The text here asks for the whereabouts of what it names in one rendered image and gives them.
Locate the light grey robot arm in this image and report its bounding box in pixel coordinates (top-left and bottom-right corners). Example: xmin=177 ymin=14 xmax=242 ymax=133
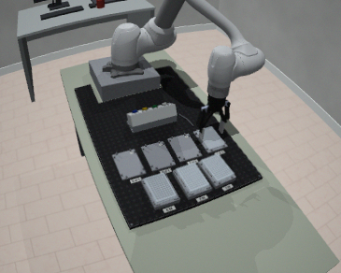
xmin=102 ymin=0 xmax=265 ymax=99

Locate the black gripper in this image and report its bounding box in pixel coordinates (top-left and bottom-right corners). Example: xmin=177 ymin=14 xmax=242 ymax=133
xmin=196 ymin=95 xmax=231 ymax=139

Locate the white button panel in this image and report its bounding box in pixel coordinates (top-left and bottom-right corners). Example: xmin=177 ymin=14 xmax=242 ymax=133
xmin=127 ymin=103 xmax=194 ymax=133

